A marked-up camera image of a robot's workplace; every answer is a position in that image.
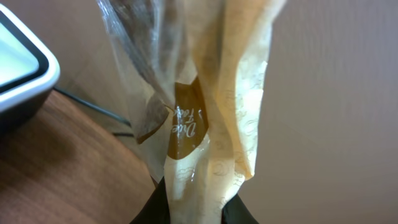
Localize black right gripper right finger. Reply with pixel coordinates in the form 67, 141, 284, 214
221, 194, 259, 224

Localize white barcode scanner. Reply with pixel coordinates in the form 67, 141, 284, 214
1, 4, 60, 134

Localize black scanner cable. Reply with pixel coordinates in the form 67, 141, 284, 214
52, 86, 134, 138

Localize white brown cookie bag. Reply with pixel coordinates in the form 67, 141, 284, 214
98, 0, 284, 223

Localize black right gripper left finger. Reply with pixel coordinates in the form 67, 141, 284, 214
130, 178, 170, 224

